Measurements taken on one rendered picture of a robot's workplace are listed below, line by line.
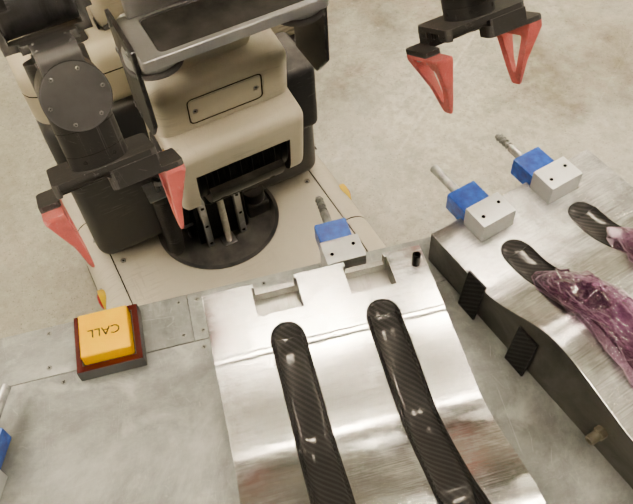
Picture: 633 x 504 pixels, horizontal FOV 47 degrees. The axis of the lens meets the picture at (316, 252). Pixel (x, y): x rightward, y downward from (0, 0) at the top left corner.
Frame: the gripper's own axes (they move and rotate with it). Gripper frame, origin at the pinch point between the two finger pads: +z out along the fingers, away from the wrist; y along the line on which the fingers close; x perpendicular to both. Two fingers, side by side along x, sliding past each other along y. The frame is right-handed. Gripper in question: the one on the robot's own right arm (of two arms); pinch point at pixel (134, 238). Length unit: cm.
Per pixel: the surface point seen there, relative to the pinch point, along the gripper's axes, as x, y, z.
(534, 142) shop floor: 98, 120, 62
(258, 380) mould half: -8.5, 5.5, 16.7
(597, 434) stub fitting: -25, 34, 30
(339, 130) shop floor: 129, 73, 47
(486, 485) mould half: -29.4, 18.4, 22.8
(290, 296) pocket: 0.7, 13.7, 14.6
